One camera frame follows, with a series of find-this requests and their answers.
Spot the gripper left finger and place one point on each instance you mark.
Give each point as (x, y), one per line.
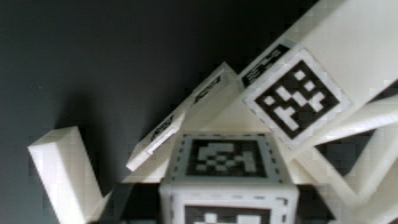
(133, 207)

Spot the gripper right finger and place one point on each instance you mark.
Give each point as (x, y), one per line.
(321, 207)

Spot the white tagged cube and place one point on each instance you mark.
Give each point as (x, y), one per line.
(227, 186)

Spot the white chair back frame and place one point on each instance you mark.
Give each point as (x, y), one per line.
(310, 101)

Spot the white U-shaped obstacle fence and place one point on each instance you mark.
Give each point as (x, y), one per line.
(65, 169)

